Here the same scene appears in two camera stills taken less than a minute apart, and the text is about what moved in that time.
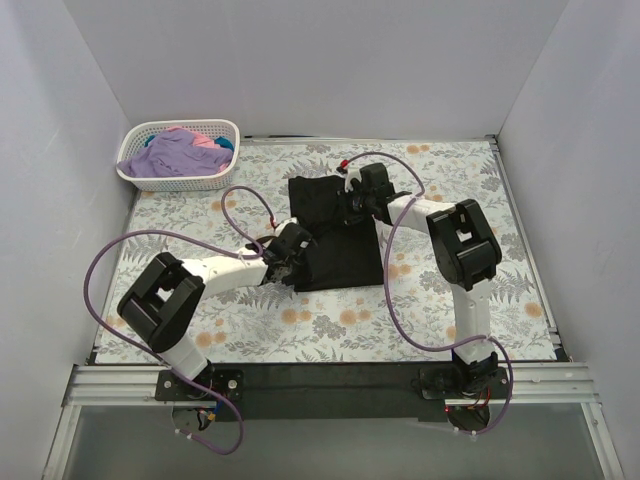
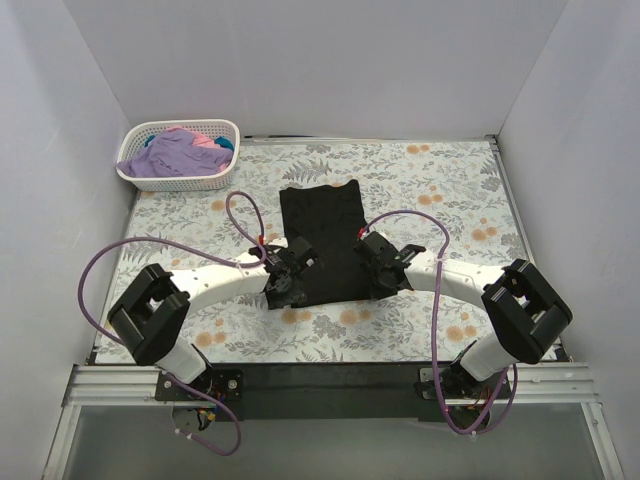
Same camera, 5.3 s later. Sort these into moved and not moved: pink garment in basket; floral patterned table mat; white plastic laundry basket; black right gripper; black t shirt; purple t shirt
Moved: black t shirt; black right gripper
Not moved: floral patterned table mat; purple t shirt; pink garment in basket; white plastic laundry basket
